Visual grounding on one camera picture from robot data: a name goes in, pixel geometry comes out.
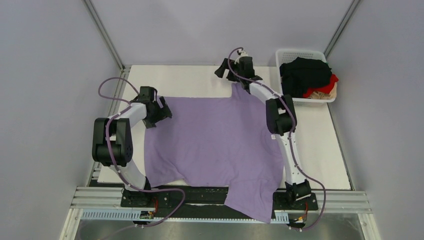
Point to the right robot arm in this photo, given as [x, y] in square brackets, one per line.
[280, 120]

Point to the purple t shirt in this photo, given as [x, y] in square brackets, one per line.
[218, 142]

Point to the black t shirt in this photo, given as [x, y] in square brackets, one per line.
[303, 74]

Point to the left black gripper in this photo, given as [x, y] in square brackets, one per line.
[163, 113]

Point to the beige t shirt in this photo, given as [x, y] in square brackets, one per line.
[322, 94]

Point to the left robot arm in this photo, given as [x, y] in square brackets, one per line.
[112, 143]

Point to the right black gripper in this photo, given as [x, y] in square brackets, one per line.
[221, 71]

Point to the red t shirt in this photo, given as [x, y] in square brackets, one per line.
[333, 79]

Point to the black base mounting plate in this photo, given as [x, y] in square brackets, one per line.
[206, 203]

